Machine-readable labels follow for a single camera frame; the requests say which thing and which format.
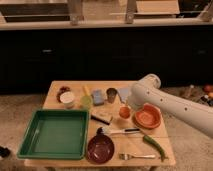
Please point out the orange apple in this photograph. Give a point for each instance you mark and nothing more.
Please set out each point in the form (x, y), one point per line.
(124, 112)

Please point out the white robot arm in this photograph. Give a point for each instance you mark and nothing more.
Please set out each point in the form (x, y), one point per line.
(194, 114)

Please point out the orange bowl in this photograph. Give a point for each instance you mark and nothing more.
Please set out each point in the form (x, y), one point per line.
(149, 116)

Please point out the purple bowl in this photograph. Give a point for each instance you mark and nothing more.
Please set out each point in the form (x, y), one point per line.
(100, 149)

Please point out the metal cup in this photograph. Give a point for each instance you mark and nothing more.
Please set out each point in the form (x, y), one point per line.
(111, 94)

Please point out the blue sponge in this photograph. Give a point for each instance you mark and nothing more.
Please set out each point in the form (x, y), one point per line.
(98, 98)

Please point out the light blue cloth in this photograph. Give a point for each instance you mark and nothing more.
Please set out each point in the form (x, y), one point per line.
(123, 93)

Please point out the white cup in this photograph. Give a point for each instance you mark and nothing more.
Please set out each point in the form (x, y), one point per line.
(67, 99)

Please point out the dark red small object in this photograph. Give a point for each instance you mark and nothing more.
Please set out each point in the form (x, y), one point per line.
(62, 90)

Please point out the wooden table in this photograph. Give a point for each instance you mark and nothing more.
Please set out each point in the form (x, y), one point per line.
(128, 144)

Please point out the green chili pepper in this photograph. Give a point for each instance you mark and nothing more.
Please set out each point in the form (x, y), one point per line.
(155, 145)

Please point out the green plastic tray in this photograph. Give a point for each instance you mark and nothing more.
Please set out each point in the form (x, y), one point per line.
(55, 134)

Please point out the silver fork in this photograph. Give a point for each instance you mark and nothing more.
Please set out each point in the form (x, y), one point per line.
(126, 156)

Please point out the black cabinet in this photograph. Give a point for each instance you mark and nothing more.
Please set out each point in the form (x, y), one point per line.
(31, 59)

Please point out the black object on floor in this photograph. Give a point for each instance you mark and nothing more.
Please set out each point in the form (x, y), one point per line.
(4, 152)

